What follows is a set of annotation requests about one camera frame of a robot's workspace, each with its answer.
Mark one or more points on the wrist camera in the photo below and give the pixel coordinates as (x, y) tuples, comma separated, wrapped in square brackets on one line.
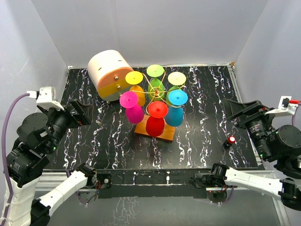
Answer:
[(286, 107), (46, 98)]

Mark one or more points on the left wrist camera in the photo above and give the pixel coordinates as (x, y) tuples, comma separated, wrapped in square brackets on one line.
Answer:
[(46, 98)]

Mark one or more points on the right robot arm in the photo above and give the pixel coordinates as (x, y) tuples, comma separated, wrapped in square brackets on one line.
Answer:
[(282, 145)]

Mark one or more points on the light green wine glass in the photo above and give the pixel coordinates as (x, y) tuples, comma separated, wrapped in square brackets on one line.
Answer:
[(155, 71)]

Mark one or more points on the black table front bracket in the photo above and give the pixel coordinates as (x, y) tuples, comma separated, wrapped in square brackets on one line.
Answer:
[(154, 183)]

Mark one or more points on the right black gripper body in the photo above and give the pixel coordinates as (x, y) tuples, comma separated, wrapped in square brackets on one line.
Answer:
[(256, 123)]

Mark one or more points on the round mini drawer cabinet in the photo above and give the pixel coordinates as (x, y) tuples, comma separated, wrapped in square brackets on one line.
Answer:
[(107, 71)]

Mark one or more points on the orange wine glass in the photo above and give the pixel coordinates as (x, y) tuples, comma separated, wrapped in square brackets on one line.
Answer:
[(134, 78)]

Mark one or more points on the magenta wine glass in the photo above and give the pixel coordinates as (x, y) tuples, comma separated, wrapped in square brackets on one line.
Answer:
[(134, 112)]

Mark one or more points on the blue wine glass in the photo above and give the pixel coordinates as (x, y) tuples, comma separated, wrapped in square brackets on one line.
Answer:
[(175, 115)]

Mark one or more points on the gold wire glass rack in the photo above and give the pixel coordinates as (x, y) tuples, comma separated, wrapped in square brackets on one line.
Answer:
[(168, 133)]

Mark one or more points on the red wine glass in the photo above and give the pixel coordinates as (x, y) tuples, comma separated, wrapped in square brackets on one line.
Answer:
[(155, 123)]

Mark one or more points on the red push button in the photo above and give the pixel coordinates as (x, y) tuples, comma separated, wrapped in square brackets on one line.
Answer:
[(229, 142)]

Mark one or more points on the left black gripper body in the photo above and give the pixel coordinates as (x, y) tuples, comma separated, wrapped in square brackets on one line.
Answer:
[(62, 119)]

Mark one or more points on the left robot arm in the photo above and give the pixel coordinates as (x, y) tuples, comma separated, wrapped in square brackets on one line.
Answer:
[(39, 136)]

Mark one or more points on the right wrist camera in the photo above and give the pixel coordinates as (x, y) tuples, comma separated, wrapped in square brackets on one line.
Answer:
[(286, 107)]

